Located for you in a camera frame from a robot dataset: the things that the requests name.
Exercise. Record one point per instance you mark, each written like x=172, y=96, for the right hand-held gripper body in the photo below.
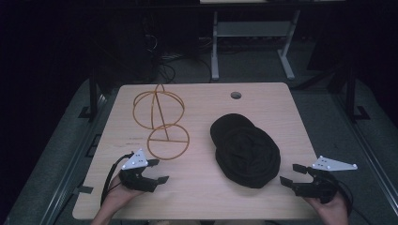
x=322, y=186

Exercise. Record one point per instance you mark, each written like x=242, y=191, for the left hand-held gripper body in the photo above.
x=135, y=162

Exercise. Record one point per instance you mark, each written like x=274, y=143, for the black hat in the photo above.
x=247, y=153

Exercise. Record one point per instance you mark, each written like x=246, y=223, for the person's right hand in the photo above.
x=333, y=211

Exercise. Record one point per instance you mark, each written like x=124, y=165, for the person's left hand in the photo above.
x=117, y=197

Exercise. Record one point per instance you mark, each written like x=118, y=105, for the black table edge clip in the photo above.
x=84, y=189

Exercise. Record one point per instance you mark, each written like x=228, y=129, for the black metal stand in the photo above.
x=93, y=93
x=351, y=93

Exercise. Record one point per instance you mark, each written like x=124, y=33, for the grey metal floor rail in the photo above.
x=70, y=162
x=367, y=153

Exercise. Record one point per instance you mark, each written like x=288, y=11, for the white metal desk frame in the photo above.
x=253, y=28

